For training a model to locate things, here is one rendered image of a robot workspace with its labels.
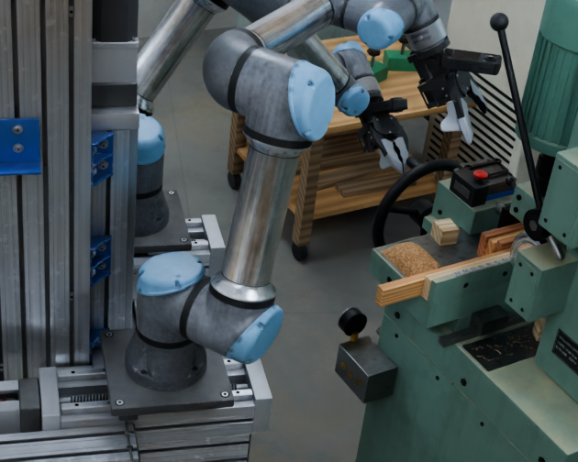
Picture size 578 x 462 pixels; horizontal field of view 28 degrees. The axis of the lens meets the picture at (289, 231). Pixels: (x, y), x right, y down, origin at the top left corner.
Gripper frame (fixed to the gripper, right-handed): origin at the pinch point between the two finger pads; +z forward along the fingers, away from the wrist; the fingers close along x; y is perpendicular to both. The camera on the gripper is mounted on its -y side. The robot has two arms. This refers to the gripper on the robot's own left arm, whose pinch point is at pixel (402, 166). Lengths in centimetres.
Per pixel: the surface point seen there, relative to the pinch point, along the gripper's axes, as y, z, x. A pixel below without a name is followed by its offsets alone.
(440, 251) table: -13.8, 27.8, 10.4
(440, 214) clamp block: -7.4, 16.6, 1.3
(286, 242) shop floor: 124, -39, -37
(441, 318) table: -16.6, 43.0, 19.1
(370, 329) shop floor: 98, 6, -39
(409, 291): -20.2, 37.3, 26.3
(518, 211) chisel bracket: -28.4, 27.8, -0.7
